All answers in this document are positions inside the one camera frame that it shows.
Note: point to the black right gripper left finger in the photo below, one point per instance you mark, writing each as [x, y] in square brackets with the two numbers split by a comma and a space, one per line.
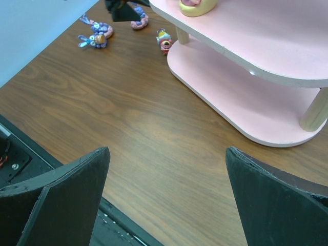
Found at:
[58, 207]

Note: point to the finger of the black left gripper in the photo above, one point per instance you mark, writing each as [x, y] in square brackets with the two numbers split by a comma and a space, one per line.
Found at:
[121, 11]

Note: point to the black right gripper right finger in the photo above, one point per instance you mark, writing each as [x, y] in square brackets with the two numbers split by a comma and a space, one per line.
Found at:
[274, 206]

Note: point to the pink yellow character toy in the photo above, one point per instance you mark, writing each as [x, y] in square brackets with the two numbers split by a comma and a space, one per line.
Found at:
[164, 40]

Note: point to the pink donut toy green star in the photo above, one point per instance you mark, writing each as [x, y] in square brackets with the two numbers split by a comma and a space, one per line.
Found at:
[195, 8]

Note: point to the pink three-tier oval shelf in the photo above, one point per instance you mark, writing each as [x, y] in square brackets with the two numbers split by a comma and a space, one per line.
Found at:
[261, 65]

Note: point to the purple bunny toy lying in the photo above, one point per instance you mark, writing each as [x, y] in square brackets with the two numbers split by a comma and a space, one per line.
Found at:
[101, 33]

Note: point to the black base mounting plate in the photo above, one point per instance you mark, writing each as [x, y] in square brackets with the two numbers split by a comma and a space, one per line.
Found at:
[22, 159]

